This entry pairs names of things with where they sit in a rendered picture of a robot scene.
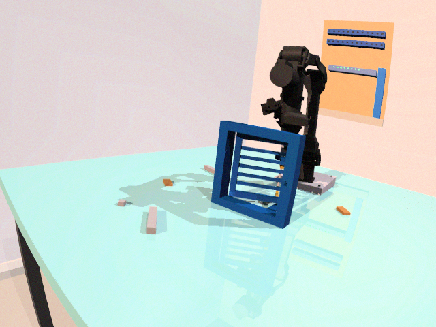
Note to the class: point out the blue slatted square panel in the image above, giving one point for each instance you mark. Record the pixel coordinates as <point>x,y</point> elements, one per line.
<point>290,161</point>

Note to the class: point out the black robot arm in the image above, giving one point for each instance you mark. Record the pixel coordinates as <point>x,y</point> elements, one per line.
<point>290,73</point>

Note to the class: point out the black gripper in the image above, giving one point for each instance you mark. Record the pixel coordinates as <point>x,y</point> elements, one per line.
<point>292,120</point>

